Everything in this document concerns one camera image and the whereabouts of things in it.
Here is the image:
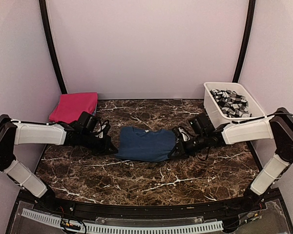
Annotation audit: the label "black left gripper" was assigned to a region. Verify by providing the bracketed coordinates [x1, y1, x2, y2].
[80, 131, 117, 156]

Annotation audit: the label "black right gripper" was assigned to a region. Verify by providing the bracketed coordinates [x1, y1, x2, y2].
[168, 133, 208, 159]

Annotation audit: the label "dark blue garment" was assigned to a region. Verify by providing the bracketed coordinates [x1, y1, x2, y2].
[115, 126, 176, 162]

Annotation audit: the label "pink trousers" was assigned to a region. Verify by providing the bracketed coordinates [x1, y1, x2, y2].
[48, 92, 98, 123]

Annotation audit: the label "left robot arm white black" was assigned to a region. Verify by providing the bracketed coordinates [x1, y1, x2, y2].
[0, 112, 118, 213]

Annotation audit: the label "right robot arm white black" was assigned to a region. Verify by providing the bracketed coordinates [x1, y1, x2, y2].
[168, 108, 293, 212]

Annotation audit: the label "white plastic laundry bin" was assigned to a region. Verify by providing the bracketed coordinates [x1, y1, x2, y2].
[204, 82, 265, 127]

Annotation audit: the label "black white patterned garment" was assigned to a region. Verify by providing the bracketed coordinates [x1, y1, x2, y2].
[210, 89, 252, 118]

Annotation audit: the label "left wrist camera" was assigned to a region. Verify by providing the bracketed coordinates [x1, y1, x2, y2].
[93, 120, 111, 138]

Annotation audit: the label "white slotted cable duct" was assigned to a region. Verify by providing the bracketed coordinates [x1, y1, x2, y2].
[21, 208, 223, 234]

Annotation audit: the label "black front rail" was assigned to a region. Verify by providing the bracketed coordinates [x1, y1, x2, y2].
[31, 197, 259, 220]

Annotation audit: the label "left black corner post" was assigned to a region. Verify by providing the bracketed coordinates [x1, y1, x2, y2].
[39, 0, 68, 94]

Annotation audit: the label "black corner post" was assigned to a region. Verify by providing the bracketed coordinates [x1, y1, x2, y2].
[39, 0, 68, 94]
[232, 0, 256, 83]

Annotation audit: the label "right black corner post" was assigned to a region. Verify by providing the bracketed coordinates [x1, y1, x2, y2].
[232, 0, 256, 83]

